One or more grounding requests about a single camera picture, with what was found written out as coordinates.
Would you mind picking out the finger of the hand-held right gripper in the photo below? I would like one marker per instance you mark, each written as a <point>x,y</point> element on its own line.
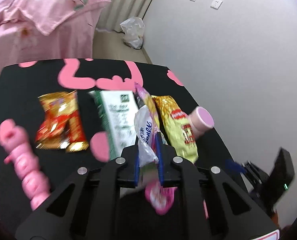
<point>234,166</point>

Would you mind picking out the yellow red-label snack packet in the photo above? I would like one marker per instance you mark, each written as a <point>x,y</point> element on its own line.
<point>178,130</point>

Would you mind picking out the white plastic bag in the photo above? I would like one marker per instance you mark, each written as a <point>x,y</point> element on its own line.
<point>133,32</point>

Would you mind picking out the bed with pink sheet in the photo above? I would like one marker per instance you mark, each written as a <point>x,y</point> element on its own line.
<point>51,47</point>

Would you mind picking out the red gold snack packet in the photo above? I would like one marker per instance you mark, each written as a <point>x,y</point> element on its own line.
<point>61,120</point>

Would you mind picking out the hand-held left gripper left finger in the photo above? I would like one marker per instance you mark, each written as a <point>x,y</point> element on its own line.
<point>137,165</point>

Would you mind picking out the pink caterpillar toy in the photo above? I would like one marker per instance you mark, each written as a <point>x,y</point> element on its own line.
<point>23,160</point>

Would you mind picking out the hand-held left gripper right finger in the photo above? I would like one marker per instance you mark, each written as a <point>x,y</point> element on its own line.
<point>160,165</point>

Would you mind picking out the green white snack packet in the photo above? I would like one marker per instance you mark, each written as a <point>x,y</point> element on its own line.
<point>118,115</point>

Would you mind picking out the pink floral duvet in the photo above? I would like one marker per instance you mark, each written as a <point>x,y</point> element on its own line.
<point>46,2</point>

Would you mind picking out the black tablecloth with pink shapes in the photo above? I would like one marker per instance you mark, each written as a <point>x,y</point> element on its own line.
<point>26,85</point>

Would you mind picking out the clear plastic wrapper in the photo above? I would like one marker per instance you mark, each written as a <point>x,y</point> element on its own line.
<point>144,135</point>

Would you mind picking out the pink snack wrapper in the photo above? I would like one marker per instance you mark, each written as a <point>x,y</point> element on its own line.
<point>148,98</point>

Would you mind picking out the pink cup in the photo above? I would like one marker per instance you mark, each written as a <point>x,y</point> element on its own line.
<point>201,120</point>

